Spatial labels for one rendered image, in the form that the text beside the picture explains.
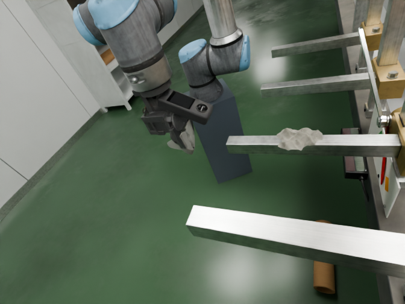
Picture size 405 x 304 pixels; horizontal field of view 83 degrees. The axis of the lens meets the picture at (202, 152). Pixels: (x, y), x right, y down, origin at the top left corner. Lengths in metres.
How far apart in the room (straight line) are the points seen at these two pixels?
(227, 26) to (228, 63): 0.15
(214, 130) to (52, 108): 2.04
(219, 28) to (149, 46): 0.65
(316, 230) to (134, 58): 0.38
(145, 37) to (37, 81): 2.49
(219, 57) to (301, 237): 0.94
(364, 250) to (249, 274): 1.03
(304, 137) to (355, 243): 0.26
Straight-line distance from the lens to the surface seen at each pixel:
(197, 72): 1.17
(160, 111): 0.53
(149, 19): 0.47
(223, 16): 1.06
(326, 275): 1.19
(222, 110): 1.23
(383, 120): 0.57
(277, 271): 1.27
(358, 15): 1.23
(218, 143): 1.34
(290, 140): 0.50
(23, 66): 2.87
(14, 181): 2.75
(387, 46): 0.73
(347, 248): 0.27
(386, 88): 0.69
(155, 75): 0.46
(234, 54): 1.10
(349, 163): 0.68
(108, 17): 0.44
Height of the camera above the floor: 1.20
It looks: 40 degrees down
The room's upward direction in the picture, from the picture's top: 23 degrees counter-clockwise
